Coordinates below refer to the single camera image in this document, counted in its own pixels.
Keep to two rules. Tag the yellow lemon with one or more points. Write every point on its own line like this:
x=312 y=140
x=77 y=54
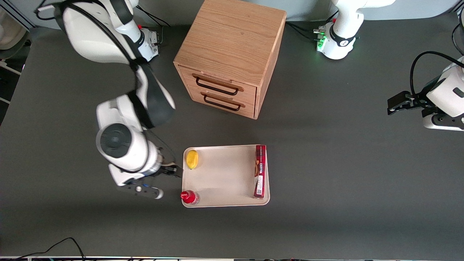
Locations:
x=192 y=158

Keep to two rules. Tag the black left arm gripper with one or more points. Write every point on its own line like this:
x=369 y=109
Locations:
x=417 y=100

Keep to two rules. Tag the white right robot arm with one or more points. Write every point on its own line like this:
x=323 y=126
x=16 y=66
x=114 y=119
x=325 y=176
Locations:
x=123 y=145

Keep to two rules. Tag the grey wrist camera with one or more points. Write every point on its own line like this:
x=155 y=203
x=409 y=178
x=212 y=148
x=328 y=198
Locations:
x=145 y=191
x=444 y=121

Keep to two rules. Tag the cream plastic tray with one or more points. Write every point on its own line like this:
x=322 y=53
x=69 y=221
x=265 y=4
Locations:
x=224 y=177

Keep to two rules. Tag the red cookie box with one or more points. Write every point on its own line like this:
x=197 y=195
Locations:
x=260 y=170

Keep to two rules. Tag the red coke bottle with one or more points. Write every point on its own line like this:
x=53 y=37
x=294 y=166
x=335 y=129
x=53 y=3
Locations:
x=188 y=197

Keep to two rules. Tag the white chair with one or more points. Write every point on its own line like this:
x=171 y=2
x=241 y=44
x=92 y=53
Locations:
x=11 y=32

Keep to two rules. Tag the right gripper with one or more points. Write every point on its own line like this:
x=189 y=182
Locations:
x=167 y=169

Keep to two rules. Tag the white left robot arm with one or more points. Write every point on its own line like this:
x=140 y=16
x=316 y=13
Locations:
x=342 y=21

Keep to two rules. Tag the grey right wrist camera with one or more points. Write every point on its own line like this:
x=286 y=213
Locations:
x=145 y=191

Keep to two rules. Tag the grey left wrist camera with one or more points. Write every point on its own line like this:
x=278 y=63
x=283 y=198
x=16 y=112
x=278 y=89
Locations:
x=444 y=121

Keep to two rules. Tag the wooden drawer cabinet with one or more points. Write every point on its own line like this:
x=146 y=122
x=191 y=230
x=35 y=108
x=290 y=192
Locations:
x=232 y=40

